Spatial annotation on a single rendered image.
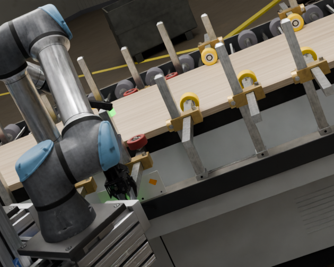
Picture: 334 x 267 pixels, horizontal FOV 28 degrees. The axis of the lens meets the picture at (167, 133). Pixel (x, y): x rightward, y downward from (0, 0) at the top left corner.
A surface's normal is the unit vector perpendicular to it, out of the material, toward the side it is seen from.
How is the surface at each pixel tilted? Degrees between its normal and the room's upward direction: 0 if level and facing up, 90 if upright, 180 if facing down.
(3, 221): 90
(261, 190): 90
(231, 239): 90
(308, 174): 90
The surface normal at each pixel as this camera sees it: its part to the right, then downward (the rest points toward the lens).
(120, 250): 0.72, -0.09
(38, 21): -0.09, -0.42
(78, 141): -0.29, -0.46
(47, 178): 0.15, 0.26
